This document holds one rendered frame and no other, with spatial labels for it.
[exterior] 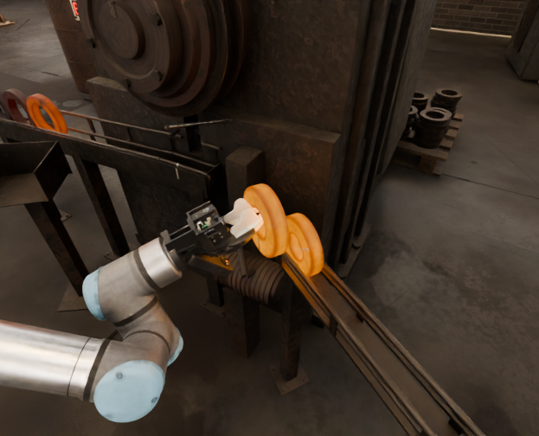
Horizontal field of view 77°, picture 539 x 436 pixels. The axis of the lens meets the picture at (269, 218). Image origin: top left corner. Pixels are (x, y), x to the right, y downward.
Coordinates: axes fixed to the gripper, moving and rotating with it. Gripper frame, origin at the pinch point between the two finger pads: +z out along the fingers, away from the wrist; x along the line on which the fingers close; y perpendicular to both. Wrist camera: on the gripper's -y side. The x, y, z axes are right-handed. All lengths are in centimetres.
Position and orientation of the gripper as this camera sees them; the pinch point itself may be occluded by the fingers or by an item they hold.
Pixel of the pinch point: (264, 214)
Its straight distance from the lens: 71.2
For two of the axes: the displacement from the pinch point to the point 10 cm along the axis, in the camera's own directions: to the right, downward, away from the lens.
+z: 8.7, -4.8, 1.4
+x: -4.3, -5.9, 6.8
